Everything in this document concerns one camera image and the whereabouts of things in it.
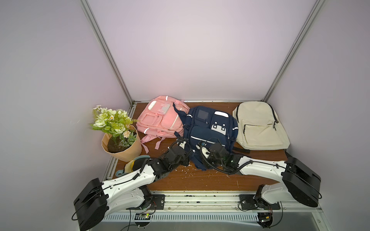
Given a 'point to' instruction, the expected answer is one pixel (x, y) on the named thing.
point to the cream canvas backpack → (258, 127)
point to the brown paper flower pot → (125, 147)
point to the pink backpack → (159, 118)
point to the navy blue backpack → (204, 124)
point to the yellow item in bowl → (128, 166)
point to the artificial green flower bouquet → (116, 122)
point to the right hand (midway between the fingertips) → (199, 149)
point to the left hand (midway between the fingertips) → (191, 153)
